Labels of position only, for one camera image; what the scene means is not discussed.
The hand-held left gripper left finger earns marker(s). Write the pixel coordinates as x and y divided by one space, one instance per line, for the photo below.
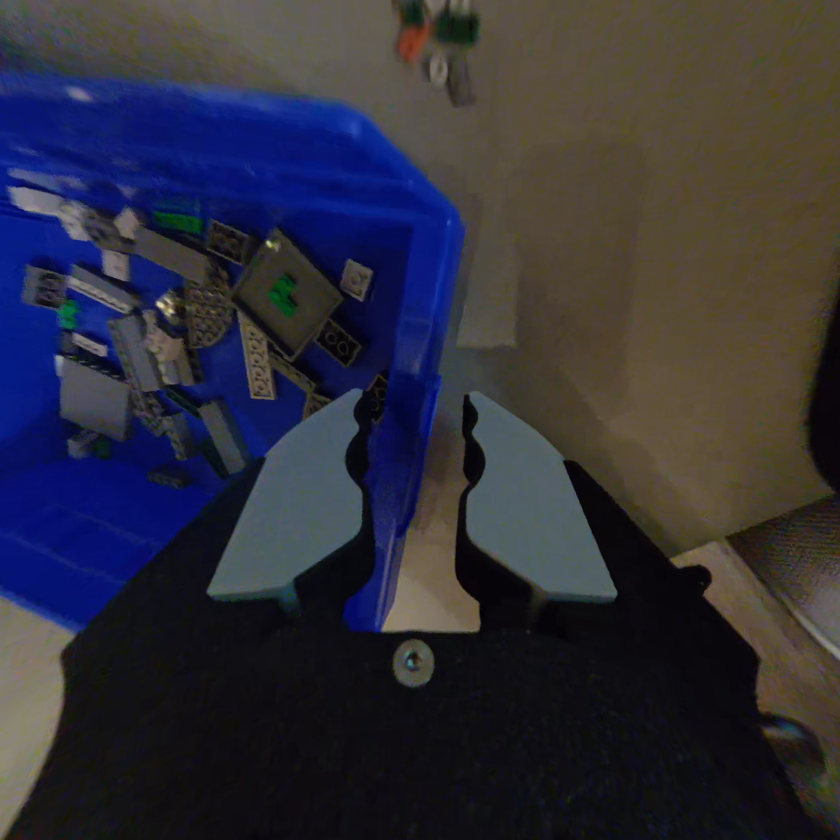
295 518

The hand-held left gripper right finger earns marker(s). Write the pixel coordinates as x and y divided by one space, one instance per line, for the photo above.
525 518

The pile of grey building bricks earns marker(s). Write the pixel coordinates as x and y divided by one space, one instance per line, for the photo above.
197 315

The blue plastic bin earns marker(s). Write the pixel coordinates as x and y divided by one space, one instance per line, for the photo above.
315 157

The grey desk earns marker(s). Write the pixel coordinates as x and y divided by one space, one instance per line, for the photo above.
623 262

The group of small loose bricks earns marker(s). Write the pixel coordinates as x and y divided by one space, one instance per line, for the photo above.
453 33

